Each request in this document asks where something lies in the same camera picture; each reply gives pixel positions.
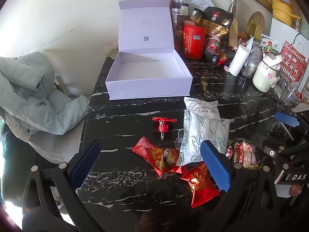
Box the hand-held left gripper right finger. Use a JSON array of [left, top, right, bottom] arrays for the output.
[[198, 140, 280, 232]]

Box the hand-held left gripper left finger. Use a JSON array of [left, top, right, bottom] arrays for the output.
[[22, 140, 102, 232]]

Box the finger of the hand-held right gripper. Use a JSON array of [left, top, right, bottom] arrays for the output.
[[275, 112, 309, 148], [251, 135, 309, 172]]

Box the brown cereal snack packet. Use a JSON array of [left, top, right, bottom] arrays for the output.
[[226, 139, 262, 170]]

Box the red candy packet with figure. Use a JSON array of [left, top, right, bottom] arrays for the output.
[[145, 147, 184, 177]]

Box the red windmill clip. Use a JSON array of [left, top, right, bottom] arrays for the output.
[[152, 117, 177, 141]]

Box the lilac gift box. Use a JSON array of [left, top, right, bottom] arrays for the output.
[[105, 0, 193, 100]]

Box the person's right hand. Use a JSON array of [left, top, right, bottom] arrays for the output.
[[288, 185, 304, 198]]

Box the cream insulated bottle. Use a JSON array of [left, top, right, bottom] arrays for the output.
[[252, 53, 282, 93]]

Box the red printed paper bag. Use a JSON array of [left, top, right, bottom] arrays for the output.
[[278, 40, 308, 83]]

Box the clear plastic bag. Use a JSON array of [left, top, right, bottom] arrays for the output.
[[241, 45, 263, 78]]

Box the white paper cup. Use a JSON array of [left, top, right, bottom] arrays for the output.
[[228, 45, 250, 76]]

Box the green and white packet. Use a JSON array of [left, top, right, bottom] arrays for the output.
[[261, 35, 283, 54]]

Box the small red snack packet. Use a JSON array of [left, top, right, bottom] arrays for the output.
[[217, 49, 235, 66]]

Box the grey-green down jacket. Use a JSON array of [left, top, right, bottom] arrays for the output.
[[0, 51, 90, 136]]

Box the gold fan ornament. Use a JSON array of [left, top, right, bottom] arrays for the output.
[[246, 11, 265, 38]]

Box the yellow pot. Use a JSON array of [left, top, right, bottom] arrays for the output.
[[272, 0, 303, 27]]

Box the black and gold oat bag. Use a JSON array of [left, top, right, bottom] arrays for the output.
[[199, 6, 234, 65]]

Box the red canister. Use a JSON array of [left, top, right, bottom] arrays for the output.
[[183, 25, 206, 60]]

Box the small dark jar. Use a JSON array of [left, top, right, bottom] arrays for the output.
[[189, 8, 204, 23]]

